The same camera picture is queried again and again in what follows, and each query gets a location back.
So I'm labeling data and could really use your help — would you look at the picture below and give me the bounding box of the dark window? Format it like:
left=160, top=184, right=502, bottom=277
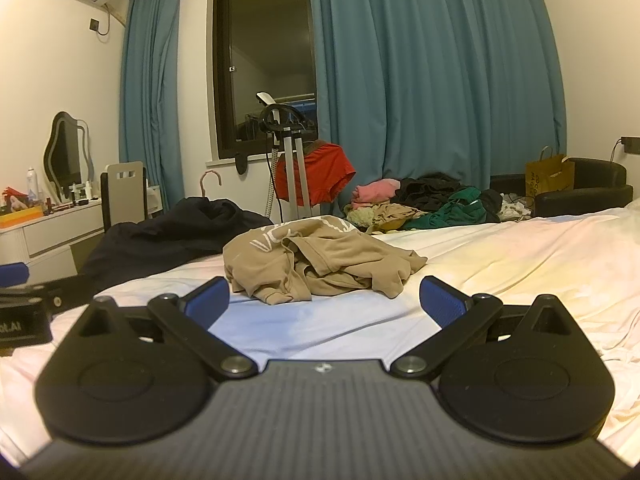
left=210, top=0, right=317, bottom=159

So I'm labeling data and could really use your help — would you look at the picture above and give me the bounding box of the wavy black mirror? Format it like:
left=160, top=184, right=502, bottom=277
left=42, top=110, right=96, bottom=204

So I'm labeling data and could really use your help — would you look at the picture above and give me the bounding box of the wall power socket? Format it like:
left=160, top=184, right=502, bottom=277
left=620, top=136, right=640, bottom=155

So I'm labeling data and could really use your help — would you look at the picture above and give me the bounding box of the left blue curtain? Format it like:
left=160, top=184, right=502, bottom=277
left=118, top=0, right=184, bottom=208

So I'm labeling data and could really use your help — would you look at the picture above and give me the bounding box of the black armchair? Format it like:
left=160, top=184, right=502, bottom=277
left=490, top=157, right=634, bottom=218

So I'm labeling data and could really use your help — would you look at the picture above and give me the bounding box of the pink umbrella handle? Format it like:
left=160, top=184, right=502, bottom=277
left=198, top=169, right=222, bottom=198

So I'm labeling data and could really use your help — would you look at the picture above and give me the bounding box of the black clothes pile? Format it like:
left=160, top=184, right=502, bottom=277
left=390, top=172, right=502, bottom=223

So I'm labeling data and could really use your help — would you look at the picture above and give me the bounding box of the red garment on stand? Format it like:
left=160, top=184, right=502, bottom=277
left=274, top=140, right=356, bottom=206

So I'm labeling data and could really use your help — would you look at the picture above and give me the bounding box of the brown paper bag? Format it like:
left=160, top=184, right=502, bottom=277
left=525, top=146, right=575, bottom=198

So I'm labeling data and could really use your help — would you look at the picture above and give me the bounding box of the orange box on dresser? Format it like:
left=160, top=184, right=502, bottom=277
left=0, top=207, right=43, bottom=229

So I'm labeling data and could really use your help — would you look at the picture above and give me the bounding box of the blue curtain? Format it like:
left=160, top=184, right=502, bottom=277
left=118, top=0, right=184, bottom=208
left=310, top=0, right=566, bottom=188

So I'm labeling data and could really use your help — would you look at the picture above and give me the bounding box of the right blue curtain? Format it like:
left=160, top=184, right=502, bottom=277
left=310, top=0, right=566, bottom=188

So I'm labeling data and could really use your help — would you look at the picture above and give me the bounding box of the white spray bottle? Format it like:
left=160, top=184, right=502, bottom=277
left=26, top=167, right=40, bottom=204

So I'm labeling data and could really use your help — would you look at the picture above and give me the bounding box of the silver tripod stand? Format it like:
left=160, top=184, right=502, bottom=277
left=256, top=91, right=312, bottom=220

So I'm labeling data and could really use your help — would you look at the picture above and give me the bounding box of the pink folded garment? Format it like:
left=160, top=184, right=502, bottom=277
left=352, top=179, right=400, bottom=209

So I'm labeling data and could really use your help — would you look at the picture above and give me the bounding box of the yellow beige clothes pile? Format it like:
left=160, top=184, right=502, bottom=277
left=344, top=202, right=426, bottom=234

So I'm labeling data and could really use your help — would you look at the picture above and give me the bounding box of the white dresser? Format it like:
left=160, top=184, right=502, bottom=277
left=1, top=200, right=103, bottom=275

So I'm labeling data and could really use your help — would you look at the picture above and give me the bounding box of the black garment on bed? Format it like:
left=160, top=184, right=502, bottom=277
left=78, top=197, right=271, bottom=292

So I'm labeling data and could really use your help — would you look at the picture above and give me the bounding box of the green garment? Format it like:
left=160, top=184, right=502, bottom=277
left=401, top=186, right=502, bottom=231

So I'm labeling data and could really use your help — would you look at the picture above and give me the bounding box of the beige printed t-shirt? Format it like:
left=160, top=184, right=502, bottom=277
left=222, top=216, right=427, bottom=306

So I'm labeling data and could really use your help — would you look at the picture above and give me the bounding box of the beige black chair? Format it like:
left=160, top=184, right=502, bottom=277
left=100, top=162, right=148, bottom=231

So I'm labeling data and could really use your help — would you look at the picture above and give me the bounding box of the black white patterned garment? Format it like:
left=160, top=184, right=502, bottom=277
left=498, top=193, right=534, bottom=222

